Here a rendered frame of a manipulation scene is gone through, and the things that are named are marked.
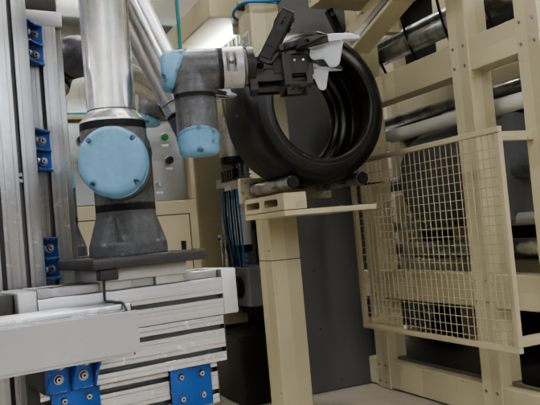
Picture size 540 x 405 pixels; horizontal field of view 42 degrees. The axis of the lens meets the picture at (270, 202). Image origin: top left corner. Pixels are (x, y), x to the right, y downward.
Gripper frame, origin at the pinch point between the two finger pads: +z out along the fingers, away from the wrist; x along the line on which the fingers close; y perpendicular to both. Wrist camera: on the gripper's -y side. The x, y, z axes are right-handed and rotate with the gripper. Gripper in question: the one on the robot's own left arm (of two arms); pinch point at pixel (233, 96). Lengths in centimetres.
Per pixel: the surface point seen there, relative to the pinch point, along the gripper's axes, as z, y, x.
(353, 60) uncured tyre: 41.9, 16.0, -11.4
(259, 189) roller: 16.7, -30.1, 14.2
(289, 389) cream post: 37, -107, 26
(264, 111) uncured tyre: 7.4, -6.4, -11.1
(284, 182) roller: 16.8, -29.9, -8.5
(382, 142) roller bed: 74, -6, 19
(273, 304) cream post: 30, -74, 28
